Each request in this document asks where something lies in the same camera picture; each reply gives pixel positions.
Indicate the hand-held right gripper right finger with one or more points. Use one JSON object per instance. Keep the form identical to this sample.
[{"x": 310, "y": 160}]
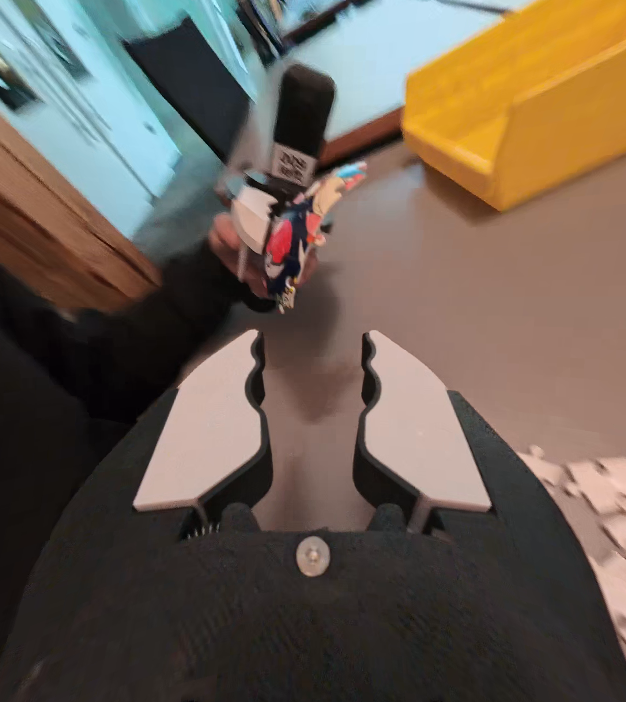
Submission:
[{"x": 417, "y": 439}]

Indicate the colourful assembled puzzle section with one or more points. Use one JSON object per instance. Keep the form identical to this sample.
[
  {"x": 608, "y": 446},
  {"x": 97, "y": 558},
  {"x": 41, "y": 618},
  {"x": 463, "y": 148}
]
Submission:
[{"x": 291, "y": 241}]

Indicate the person's left forearm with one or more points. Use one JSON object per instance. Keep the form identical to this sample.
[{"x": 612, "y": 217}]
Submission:
[{"x": 181, "y": 307}]

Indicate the person's left hand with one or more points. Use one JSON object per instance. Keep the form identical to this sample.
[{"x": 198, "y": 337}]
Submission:
[{"x": 236, "y": 258}]

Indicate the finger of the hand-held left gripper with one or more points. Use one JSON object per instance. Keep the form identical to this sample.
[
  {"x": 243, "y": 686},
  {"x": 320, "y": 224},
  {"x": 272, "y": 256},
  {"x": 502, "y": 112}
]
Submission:
[{"x": 252, "y": 216}]

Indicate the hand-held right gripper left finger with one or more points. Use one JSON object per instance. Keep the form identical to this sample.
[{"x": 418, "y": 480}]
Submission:
[{"x": 203, "y": 433}]

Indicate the pile of white puzzle pieces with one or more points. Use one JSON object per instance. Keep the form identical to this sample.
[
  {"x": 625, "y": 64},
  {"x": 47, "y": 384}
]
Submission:
[{"x": 609, "y": 521}]

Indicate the yellow plastic bin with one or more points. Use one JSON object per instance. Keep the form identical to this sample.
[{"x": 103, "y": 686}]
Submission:
[{"x": 554, "y": 109}]

